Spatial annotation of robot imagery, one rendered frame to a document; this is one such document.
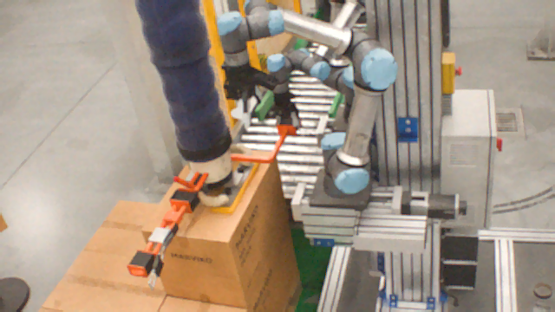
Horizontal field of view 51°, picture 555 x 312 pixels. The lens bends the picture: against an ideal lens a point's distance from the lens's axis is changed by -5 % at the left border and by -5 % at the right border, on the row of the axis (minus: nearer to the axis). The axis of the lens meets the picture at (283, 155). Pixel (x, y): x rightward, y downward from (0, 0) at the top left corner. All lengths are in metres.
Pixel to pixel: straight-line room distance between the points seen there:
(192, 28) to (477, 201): 1.28
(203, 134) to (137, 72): 1.59
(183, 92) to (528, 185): 2.47
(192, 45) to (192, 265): 0.92
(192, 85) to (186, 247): 0.67
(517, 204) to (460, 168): 1.55
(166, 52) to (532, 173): 2.69
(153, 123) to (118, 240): 1.14
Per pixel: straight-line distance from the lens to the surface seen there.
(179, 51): 2.20
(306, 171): 3.30
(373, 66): 1.90
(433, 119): 2.30
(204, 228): 2.46
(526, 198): 3.93
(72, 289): 3.05
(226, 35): 1.78
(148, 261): 2.17
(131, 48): 3.83
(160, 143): 4.15
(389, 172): 2.46
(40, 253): 4.27
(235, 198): 2.53
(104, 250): 3.17
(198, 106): 2.31
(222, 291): 2.62
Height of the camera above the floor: 2.52
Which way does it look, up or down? 35 degrees down
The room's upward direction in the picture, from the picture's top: 10 degrees counter-clockwise
